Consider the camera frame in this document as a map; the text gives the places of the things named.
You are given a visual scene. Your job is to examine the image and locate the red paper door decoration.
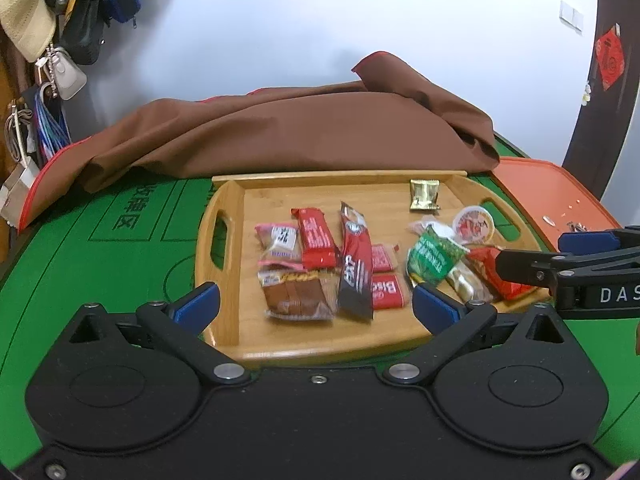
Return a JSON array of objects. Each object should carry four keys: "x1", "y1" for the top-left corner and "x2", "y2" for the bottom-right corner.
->
[{"x1": 594, "y1": 23, "x2": 625, "y2": 91}]

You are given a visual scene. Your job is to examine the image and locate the pink white candy packet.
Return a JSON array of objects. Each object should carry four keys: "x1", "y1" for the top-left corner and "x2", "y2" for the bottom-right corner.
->
[{"x1": 255, "y1": 223, "x2": 304, "y2": 271}]

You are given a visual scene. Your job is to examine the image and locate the red chocolate wafer bar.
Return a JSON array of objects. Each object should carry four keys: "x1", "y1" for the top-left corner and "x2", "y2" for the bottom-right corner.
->
[{"x1": 291, "y1": 207, "x2": 337, "y2": 271}]

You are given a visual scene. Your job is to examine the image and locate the black hanging bag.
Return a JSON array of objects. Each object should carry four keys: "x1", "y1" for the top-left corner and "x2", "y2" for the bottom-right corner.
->
[{"x1": 44, "y1": 0, "x2": 105, "y2": 66}]

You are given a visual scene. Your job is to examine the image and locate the white small handbag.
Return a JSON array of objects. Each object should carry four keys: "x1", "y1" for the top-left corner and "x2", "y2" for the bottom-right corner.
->
[{"x1": 36, "y1": 46, "x2": 87, "y2": 101}]

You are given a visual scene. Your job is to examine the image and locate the orange plastic tray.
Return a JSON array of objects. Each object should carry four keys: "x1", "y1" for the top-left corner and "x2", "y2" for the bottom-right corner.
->
[{"x1": 492, "y1": 157, "x2": 620, "y2": 250}]

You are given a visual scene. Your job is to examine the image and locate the brown cloth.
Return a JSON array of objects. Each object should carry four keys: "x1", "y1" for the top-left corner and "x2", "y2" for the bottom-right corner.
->
[{"x1": 17, "y1": 52, "x2": 499, "y2": 229}]

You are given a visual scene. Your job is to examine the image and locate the gold foil snack packet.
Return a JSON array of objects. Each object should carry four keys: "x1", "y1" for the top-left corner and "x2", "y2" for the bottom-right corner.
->
[{"x1": 409, "y1": 179, "x2": 440, "y2": 212}]

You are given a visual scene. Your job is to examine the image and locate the brown cake packet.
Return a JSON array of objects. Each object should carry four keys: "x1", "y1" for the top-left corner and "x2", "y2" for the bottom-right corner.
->
[{"x1": 257, "y1": 269, "x2": 337, "y2": 322}]

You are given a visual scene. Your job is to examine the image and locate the dark door frame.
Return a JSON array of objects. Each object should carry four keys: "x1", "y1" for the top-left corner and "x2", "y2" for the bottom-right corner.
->
[{"x1": 563, "y1": 0, "x2": 639, "y2": 198}]

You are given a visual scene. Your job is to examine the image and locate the beige patterned snack packet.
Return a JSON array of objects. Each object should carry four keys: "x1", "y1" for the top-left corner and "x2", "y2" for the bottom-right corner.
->
[{"x1": 446, "y1": 261, "x2": 495, "y2": 304}]

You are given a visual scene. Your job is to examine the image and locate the long red black snack stick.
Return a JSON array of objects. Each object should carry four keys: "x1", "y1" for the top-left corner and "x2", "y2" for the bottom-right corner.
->
[{"x1": 337, "y1": 202, "x2": 373, "y2": 322}]

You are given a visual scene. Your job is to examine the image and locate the wooden serving tray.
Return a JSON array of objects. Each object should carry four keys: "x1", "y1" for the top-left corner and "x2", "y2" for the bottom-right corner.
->
[{"x1": 194, "y1": 170, "x2": 538, "y2": 367}]

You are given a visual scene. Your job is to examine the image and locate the red Biscoff packet on tray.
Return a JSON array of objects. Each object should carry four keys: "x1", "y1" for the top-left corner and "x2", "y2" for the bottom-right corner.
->
[{"x1": 371, "y1": 273, "x2": 409, "y2": 310}]

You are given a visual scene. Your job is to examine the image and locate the green pea snack packet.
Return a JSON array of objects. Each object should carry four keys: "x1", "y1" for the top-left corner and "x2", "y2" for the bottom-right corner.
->
[{"x1": 407, "y1": 224, "x2": 469, "y2": 286}]

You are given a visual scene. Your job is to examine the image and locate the small red Biscoff packet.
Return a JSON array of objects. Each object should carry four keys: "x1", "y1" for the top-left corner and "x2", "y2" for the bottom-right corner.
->
[{"x1": 371, "y1": 244, "x2": 399, "y2": 273}]

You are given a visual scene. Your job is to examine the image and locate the jelly cup with red lid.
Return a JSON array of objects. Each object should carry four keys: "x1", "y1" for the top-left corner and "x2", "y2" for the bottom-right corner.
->
[{"x1": 452, "y1": 206, "x2": 495, "y2": 245}]

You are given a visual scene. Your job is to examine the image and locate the blue striped bag straps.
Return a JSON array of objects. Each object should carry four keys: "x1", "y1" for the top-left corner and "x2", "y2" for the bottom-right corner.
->
[{"x1": 31, "y1": 84, "x2": 72, "y2": 164}]

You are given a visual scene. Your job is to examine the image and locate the beige hat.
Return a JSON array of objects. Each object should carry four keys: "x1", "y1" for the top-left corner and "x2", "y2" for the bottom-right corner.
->
[{"x1": 1, "y1": 0, "x2": 56, "y2": 63}]

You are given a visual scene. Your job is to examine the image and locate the sunflower seed shell pile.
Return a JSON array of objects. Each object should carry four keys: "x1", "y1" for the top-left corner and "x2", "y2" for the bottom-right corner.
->
[{"x1": 541, "y1": 200, "x2": 589, "y2": 232}]

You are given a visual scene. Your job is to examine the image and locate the red foil snack pouch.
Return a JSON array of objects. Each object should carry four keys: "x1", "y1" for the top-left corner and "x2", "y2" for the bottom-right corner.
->
[{"x1": 466, "y1": 245, "x2": 539, "y2": 302}]

